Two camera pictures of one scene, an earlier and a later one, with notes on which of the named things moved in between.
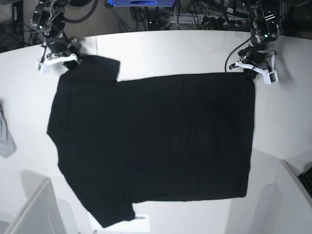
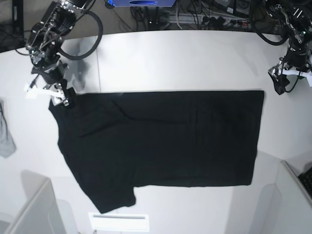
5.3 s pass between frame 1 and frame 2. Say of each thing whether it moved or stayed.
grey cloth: stayed
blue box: stayed
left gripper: moved
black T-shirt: moved
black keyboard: stayed
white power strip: stayed
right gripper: moved
